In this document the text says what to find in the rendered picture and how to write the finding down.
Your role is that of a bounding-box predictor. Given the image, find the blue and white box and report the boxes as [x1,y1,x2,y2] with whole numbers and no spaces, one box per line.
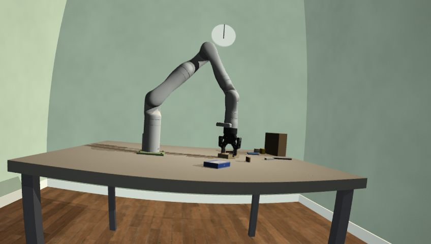
[203,160,231,169]

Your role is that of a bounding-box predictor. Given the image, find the white round wall clock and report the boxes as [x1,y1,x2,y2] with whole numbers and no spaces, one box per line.
[211,23,237,47]

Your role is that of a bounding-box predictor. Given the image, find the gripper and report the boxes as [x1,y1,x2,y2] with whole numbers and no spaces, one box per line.
[218,128,242,156]

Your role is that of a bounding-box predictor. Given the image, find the large brown box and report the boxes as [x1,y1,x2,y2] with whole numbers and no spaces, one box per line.
[264,132,288,157]

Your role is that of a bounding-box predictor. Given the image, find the beige table with dark legs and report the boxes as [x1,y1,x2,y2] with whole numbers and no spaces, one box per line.
[8,140,367,244]

